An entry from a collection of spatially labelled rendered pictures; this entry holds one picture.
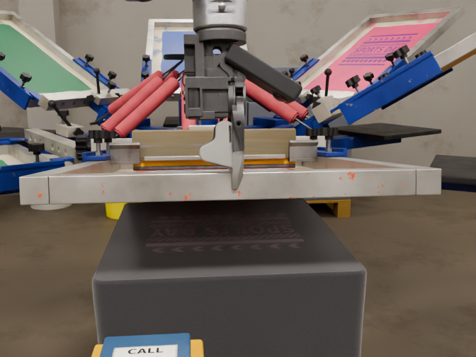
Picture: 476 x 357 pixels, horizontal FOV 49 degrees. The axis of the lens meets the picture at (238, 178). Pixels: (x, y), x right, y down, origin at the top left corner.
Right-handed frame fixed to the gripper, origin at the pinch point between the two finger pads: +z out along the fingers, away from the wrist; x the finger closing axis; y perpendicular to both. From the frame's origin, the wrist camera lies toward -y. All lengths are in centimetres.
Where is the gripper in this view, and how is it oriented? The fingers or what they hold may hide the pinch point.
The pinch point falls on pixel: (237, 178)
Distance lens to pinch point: 74.5
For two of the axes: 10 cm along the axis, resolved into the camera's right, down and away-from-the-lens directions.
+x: 1.0, 0.7, -9.9
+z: 0.2, 10.0, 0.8
